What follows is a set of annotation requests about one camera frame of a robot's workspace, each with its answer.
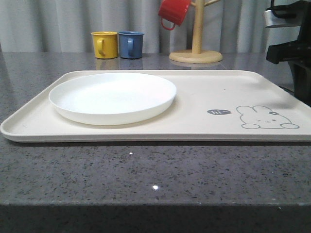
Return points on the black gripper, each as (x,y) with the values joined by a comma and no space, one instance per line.
(298,56)

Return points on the white round plate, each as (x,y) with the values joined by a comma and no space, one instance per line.
(113,98)

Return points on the wooden mug tree stand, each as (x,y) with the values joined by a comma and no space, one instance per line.
(196,55)

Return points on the red enamel mug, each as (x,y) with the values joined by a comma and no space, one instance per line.
(173,11)

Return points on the blue enamel mug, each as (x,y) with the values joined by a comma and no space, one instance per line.
(130,44)

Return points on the yellow enamel mug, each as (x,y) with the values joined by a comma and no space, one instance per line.
(105,44)

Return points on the cream rabbit serving tray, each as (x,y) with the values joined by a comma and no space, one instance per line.
(210,105)

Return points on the grey curtain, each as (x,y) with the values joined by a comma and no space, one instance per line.
(66,25)

